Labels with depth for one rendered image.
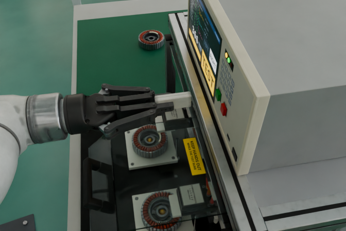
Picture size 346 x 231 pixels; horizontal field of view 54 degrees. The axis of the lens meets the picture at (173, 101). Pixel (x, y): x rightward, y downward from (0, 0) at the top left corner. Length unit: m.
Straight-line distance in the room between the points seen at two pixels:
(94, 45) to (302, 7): 1.04
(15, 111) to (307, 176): 0.53
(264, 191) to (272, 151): 0.07
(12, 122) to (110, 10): 1.26
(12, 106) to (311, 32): 0.53
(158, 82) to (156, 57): 0.16
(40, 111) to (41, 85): 1.97
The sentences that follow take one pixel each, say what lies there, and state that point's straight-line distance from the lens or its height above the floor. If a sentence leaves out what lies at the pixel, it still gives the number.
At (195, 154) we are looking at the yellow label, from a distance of 0.73.
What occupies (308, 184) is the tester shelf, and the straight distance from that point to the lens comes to 0.68.
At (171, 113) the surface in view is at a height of 0.92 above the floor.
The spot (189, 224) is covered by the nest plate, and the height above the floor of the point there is 0.78.
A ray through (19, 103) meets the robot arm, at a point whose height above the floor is 1.23.
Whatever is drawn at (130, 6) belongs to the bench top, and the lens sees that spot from 1.82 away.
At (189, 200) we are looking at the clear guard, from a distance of 0.67.
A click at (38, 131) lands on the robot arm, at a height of 1.19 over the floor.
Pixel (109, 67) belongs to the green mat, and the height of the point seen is 0.75.
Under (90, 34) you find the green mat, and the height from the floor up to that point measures 0.75.
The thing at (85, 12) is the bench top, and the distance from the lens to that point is 1.81.
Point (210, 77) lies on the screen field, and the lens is 0.73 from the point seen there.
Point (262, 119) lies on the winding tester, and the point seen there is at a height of 1.27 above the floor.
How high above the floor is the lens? 1.66
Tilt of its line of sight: 46 degrees down
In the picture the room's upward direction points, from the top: straight up
